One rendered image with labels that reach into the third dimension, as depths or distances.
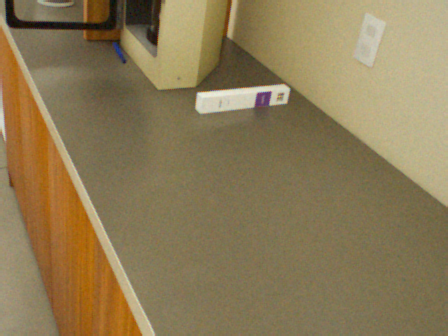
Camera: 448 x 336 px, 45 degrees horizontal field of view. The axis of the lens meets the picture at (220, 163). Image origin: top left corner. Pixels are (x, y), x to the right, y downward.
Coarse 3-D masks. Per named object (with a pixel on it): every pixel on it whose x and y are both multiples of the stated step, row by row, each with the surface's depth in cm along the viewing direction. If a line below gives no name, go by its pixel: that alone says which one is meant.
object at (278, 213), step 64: (0, 0) 185; (64, 64) 148; (128, 64) 154; (256, 64) 168; (64, 128) 119; (128, 128) 123; (192, 128) 127; (256, 128) 132; (320, 128) 137; (128, 192) 103; (192, 192) 105; (256, 192) 109; (320, 192) 112; (384, 192) 115; (128, 256) 88; (192, 256) 90; (256, 256) 92; (320, 256) 95; (384, 256) 97; (192, 320) 78; (256, 320) 80; (320, 320) 82; (384, 320) 84
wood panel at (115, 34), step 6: (228, 0) 180; (228, 6) 181; (228, 12) 183; (228, 18) 184; (228, 24) 185; (114, 30) 168; (84, 36) 167; (90, 36) 165; (96, 36) 166; (102, 36) 167; (108, 36) 168; (114, 36) 169; (120, 36) 169
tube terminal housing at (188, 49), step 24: (168, 0) 130; (192, 0) 133; (216, 0) 143; (144, 24) 162; (168, 24) 134; (192, 24) 137; (216, 24) 149; (144, 48) 147; (168, 48) 137; (192, 48) 140; (216, 48) 156; (144, 72) 150; (168, 72) 141; (192, 72) 144
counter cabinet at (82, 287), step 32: (0, 32) 203; (0, 64) 217; (32, 96) 158; (32, 128) 166; (32, 160) 175; (32, 192) 185; (64, 192) 134; (32, 224) 197; (64, 224) 140; (64, 256) 147; (96, 256) 113; (64, 288) 154; (96, 288) 117; (64, 320) 161; (96, 320) 121; (128, 320) 97
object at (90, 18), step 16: (16, 0) 147; (32, 0) 149; (48, 0) 150; (64, 0) 152; (80, 0) 153; (96, 0) 155; (16, 16) 150; (32, 16) 151; (48, 16) 152; (64, 16) 154; (80, 16) 155; (96, 16) 157
